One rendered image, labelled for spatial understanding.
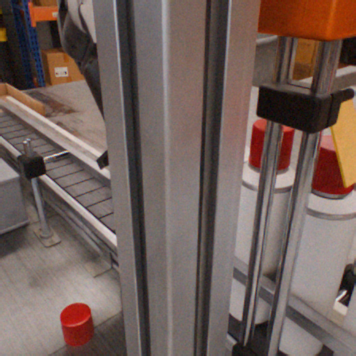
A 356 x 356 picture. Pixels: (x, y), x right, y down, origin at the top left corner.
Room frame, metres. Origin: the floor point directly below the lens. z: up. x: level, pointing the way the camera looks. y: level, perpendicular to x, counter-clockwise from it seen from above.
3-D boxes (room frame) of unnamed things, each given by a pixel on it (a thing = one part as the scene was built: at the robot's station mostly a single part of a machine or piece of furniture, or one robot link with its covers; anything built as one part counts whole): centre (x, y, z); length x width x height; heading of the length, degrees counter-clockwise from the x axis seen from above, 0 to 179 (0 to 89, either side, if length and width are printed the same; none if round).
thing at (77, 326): (0.29, 0.11, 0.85); 0.03 x 0.03 x 0.03
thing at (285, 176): (0.28, -0.08, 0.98); 0.05 x 0.05 x 0.20
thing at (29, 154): (0.48, 0.19, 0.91); 0.07 x 0.03 x 0.16; 130
